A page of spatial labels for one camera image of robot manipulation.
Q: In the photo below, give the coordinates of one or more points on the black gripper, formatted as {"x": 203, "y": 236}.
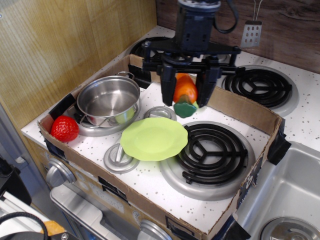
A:
{"x": 190, "y": 51}

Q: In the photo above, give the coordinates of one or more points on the orange toy carrot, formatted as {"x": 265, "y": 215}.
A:
{"x": 185, "y": 96}

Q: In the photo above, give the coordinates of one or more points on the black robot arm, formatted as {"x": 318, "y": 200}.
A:
{"x": 191, "y": 51}

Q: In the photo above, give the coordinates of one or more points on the silver knob behind plate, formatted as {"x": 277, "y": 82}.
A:
{"x": 160, "y": 112}

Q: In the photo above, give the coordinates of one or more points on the light green toy plate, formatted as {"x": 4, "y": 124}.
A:
{"x": 154, "y": 139}

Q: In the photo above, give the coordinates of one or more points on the silver knob near plate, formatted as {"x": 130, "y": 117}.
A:
{"x": 117, "y": 161}

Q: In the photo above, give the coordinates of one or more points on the silver back stove knob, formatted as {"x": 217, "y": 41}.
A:
{"x": 223, "y": 58}

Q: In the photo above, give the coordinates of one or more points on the hanging metal spatula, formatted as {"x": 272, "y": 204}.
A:
{"x": 252, "y": 30}

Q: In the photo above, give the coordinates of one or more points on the back right black burner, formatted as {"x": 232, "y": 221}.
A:
{"x": 263, "y": 85}

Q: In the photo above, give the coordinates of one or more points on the front right black burner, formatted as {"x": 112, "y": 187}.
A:
{"x": 213, "y": 155}

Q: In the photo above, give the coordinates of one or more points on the stainless steel pot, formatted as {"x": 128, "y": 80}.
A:
{"x": 119, "y": 86}

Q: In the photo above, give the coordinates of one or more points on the brown cardboard fence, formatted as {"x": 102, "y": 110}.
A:
{"x": 145, "y": 190}

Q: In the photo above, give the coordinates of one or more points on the red toy strawberry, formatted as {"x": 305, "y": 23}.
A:
{"x": 64, "y": 129}

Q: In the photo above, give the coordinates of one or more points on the silver oven front knob right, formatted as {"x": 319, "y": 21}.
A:
{"x": 151, "y": 231}

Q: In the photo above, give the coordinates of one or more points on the silver oven knob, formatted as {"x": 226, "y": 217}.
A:
{"x": 151, "y": 231}
{"x": 58, "y": 173}

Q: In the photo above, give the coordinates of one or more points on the silver toy sink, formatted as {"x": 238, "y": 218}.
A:
{"x": 285, "y": 203}

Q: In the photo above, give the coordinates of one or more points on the silver oven front knob left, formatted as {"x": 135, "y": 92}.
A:
{"x": 58, "y": 173}

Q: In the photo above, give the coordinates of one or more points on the silver oven door handle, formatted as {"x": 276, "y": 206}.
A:
{"x": 94, "y": 217}

